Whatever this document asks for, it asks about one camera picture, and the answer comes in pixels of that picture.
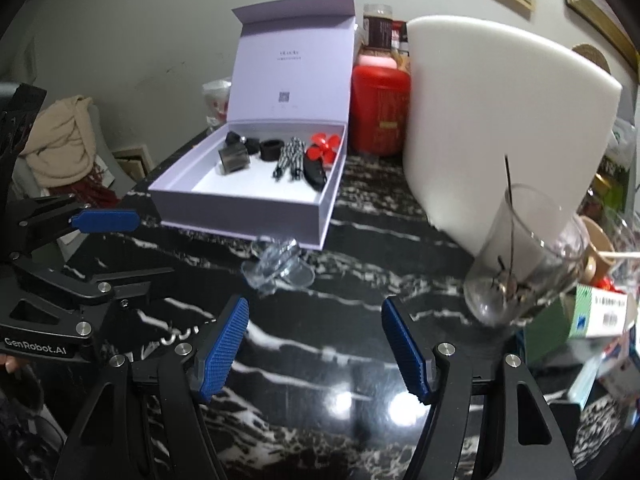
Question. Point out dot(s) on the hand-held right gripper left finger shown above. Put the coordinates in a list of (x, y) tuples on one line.
[(222, 350)]

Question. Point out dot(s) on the white plastic bag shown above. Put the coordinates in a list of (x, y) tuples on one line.
[(217, 100)]

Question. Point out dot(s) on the small black cap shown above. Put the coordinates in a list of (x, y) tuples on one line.
[(235, 138)]

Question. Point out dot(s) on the lavender gift box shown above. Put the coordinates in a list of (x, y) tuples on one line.
[(240, 200)]

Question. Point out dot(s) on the thin dark stem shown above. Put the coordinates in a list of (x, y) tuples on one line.
[(510, 195)]

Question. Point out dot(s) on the brown lidded jar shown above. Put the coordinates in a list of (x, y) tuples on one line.
[(377, 25)]

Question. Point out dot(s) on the wooden cup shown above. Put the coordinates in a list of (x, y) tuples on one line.
[(595, 255)]

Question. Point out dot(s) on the beige cloth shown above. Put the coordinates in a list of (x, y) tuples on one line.
[(60, 130)]

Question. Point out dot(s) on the person's left hand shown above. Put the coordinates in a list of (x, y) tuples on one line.
[(9, 363)]

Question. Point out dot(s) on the black curved ribbed piece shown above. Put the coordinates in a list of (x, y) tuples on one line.
[(315, 172)]

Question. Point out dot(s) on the small grey metal box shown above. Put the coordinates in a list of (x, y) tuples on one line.
[(232, 159)]

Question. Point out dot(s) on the white blue carton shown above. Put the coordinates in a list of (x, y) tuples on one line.
[(590, 380)]

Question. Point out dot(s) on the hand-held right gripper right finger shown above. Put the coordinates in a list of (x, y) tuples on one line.
[(405, 350)]

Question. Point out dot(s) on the wooden cabinet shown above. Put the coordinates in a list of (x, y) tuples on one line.
[(132, 160)]

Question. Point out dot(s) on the clear plastic bag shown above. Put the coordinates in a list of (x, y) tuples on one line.
[(277, 265)]

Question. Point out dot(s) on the green package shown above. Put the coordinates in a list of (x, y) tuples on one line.
[(612, 180)]

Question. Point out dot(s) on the green white medicine carton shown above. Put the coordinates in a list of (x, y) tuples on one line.
[(600, 315)]

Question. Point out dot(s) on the dark sauce bottle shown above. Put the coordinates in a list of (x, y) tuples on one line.
[(400, 42)]

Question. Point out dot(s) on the white foam board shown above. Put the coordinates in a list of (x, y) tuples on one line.
[(500, 135)]

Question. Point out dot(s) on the red cloth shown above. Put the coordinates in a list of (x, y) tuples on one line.
[(97, 192)]

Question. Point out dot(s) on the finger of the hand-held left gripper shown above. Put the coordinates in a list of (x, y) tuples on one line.
[(105, 220), (100, 287)]

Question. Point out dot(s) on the round gold ornament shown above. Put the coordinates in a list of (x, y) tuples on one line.
[(592, 55)]

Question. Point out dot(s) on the clear glass cup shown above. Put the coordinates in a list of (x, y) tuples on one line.
[(530, 270)]

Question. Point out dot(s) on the red plastic container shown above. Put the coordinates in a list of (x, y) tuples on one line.
[(380, 110)]

